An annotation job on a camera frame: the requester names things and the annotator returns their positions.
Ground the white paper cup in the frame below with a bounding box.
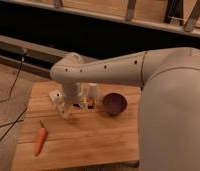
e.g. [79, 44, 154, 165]
[88, 83, 99, 99]

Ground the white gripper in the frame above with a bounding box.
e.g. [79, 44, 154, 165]
[49, 83, 83, 119]

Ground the wooden table board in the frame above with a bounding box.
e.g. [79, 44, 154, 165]
[11, 82, 140, 171]

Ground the dark red bowl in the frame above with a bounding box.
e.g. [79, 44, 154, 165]
[102, 93, 127, 116]

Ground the black cable on floor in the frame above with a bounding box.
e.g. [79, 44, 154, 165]
[0, 52, 29, 150]

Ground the orange carrot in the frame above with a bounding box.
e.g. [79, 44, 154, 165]
[34, 122, 48, 156]

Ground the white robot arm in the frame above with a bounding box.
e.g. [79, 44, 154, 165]
[50, 47, 200, 171]

